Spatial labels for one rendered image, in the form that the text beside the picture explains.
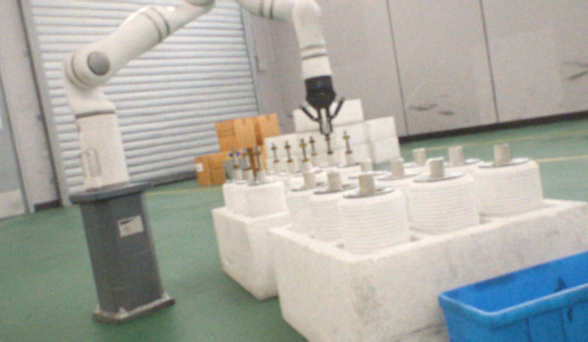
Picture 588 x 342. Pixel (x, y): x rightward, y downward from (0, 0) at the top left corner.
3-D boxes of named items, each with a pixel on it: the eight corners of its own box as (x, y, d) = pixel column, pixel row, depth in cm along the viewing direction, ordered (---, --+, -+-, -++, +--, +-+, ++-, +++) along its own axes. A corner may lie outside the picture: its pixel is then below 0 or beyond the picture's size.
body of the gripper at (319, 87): (301, 76, 143) (307, 111, 144) (333, 71, 143) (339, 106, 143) (301, 79, 150) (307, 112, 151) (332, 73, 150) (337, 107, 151)
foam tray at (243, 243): (259, 300, 121) (245, 222, 120) (222, 270, 158) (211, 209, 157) (409, 260, 134) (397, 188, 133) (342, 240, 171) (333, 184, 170)
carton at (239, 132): (257, 146, 546) (251, 116, 544) (239, 149, 529) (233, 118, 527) (237, 149, 566) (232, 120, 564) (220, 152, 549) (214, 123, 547)
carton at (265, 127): (280, 141, 571) (276, 113, 569) (263, 145, 555) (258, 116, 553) (262, 145, 593) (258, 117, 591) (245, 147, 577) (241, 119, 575)
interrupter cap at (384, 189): (356, 202, 73) (355, 197, 73) (335, 199, 81) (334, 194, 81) (405, 191, 76) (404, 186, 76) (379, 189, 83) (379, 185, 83)
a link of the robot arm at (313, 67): (333, 77, 154) (329, 55, 153) (335, 72, 143) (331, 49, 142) (300, 82, 154) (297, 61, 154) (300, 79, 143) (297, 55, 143)
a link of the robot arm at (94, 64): (153, 2, 135) (133, 13, 142) (71, 54, 119) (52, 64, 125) (174, 35, 139) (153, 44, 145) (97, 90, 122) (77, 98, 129)
